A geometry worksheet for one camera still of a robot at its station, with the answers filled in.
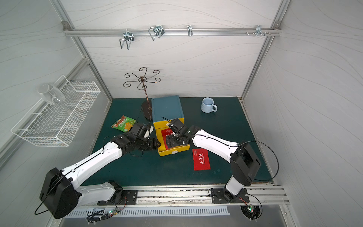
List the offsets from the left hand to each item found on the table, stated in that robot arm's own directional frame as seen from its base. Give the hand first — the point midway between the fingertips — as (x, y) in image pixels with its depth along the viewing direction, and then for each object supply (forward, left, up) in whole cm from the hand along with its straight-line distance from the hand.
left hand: (158, 145), depth 80 cm
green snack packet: (+21, +30, -9) cm, 37 cm away
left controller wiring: (-33, +24, -9) cm, 42 cm away
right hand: (+4, -8, -1) cm, 9 cm away
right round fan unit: (-29, -51, -15) cm, 61 cm away
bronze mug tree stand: (+37, +16, -8) cm, 41 cm away
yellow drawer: (-3, -3, 0) cm, 4 cm away
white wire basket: (+1, +45, +19) cm, 49 cm away
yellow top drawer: (+10, -4, +8) cm, 13 cm away
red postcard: (+11, -2, -4) cm, 12 cm away
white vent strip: (-30, +6, -12) cm, 33 cm away
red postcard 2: (-4, -26, -12) cm, 29 cm away
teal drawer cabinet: (+20, -3, +9) cm, 22 cm away
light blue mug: (+38, -33, -7) cm, 50 cm away
